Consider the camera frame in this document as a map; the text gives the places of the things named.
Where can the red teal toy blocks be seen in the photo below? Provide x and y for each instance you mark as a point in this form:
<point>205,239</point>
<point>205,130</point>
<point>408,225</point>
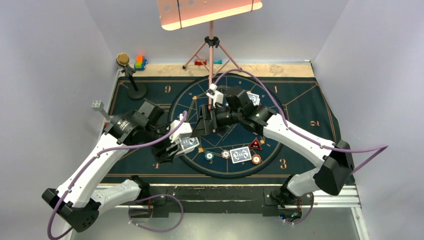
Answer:
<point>200,62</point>

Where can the round brass bell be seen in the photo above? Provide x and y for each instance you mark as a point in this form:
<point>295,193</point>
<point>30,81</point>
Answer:
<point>138,90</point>

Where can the red triangular dealer button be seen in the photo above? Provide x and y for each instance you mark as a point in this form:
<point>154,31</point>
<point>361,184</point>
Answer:
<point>255,145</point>

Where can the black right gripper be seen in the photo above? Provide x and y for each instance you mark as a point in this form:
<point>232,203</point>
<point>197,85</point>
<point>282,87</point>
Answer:
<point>207,111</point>

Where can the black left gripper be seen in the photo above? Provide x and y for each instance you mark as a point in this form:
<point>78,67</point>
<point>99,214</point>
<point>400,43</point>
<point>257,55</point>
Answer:
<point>161,155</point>

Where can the blue playing card box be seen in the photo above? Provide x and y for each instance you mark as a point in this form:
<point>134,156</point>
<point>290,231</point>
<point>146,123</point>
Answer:
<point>188,144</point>

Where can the colourful toy brick train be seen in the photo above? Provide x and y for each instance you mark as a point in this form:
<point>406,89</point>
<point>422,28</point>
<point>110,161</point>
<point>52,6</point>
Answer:
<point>140,63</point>

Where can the dark green poker mat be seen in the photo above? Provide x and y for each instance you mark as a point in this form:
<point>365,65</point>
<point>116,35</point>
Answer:
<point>300,98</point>

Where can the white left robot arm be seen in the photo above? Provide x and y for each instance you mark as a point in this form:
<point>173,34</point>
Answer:
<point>76,200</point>

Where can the round dark poker mat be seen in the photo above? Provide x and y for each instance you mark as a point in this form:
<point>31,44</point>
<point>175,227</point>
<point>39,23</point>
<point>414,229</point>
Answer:
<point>190,96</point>

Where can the green poker chip stack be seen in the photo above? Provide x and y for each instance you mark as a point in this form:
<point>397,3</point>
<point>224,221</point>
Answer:
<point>209,156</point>

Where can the pink music stand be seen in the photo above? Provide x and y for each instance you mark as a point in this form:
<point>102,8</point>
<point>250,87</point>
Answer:
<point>179,14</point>

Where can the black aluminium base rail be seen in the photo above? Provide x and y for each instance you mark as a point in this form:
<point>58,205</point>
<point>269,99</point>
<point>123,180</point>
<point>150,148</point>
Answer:
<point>262,199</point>

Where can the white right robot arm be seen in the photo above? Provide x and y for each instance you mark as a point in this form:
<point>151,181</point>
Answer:
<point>333,162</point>

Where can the blue backed playing card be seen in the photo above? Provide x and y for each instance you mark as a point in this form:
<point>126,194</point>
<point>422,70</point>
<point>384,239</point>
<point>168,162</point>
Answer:
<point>241,154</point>
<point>255,98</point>

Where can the orange poker chip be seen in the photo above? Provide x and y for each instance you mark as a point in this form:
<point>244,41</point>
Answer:
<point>256,159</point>

